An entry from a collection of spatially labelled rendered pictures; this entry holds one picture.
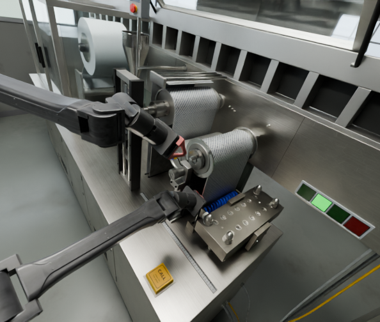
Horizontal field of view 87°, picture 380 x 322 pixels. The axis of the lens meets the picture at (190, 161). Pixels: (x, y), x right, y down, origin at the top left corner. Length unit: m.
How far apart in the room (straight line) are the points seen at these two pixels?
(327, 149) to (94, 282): 1.66
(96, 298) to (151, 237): 0.96
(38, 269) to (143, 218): 0.22
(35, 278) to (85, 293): 1.34
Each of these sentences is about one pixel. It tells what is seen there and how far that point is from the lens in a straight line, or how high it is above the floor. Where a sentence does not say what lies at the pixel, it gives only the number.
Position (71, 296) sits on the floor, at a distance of 1.82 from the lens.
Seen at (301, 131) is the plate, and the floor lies 1.39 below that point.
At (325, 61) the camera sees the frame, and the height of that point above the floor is 1.61.
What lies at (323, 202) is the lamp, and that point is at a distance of 0.90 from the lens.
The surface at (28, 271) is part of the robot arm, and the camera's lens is 0.48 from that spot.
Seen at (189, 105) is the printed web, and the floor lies 1.37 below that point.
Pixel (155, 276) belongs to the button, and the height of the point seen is 0.92.
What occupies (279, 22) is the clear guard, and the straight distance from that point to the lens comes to 0.92.
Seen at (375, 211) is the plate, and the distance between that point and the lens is 0.88.
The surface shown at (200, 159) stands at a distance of 0.68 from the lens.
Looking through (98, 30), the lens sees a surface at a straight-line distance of 1.45.
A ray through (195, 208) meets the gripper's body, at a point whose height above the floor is 1.11.
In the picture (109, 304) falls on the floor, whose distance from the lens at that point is 1.76.
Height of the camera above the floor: 1.66
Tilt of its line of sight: 36 degrees down
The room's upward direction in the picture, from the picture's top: 12 degrees clockwise
